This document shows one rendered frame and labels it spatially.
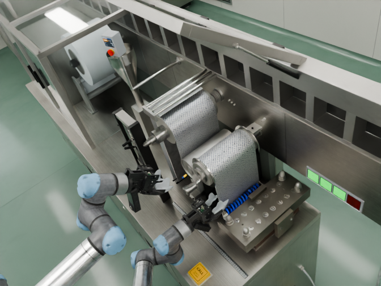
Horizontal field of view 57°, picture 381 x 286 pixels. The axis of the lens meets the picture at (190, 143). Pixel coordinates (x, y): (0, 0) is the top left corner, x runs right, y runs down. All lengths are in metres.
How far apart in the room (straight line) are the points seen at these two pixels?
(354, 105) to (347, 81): 0.08
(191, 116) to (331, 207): 1.61
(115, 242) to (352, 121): 0.81
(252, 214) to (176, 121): 0.52
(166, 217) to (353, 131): 1.00
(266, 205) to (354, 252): 1.20
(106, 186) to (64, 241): 2.06
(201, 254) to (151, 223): 0.32
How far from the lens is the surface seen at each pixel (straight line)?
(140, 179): 1.24
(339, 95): 1.17
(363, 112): 1.15
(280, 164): 2.06
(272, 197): 1.63
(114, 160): 2.19
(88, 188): 1.13
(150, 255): 1.56
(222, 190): 1.52
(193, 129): 1.57
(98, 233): 1.12
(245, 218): 1.58
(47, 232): 3.34
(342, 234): 2.75
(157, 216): 1.83
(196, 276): 1.60
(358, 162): 1.29
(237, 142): 1.48
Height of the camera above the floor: 2.36
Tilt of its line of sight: 44 degrees down
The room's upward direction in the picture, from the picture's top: 17 degrees counter-clockwise
